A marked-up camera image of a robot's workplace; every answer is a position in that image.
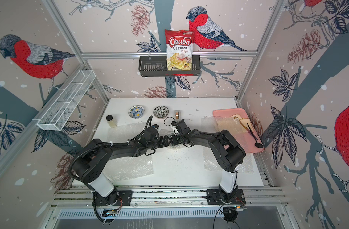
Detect bubble wrap sheet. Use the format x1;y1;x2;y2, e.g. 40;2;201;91
203;148;254;174
103;122;154;181
165;144;185;151

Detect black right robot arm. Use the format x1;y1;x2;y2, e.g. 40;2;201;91
169;129;246;200

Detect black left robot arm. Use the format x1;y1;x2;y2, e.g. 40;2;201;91
68;133;173;198

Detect pink floral leaf bowl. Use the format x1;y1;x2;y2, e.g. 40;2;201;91
153;106;169;119

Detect blue yellow patterned bowl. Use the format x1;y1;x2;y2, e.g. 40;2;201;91
128;106;145;119

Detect glass jar black lid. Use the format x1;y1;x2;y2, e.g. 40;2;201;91
106;115;117;128

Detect gold spoon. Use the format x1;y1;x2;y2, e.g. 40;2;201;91
233;115;251;133

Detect pink plastic tray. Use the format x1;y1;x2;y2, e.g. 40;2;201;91
213;108;264;154

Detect red cassava chips bag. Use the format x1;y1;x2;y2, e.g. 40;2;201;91
165;30;195;76

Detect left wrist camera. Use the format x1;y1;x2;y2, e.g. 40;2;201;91
144;124;159;138

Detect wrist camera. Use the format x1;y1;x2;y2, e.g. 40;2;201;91
144;124;159;138
174;119;191;135

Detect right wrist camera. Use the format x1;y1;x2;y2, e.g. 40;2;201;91
174;119;191;135

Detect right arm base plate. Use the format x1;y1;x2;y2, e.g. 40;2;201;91
206;189;246;206

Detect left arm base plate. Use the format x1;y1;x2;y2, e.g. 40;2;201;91
92;189;133;207

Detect black wire wall basket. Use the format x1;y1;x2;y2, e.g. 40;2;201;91
138;55;201;77

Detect white mesh wall shelf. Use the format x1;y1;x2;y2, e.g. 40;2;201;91
37;70;96;131

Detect horizontal aluminium frame bar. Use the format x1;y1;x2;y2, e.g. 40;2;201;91
80;51;258;60

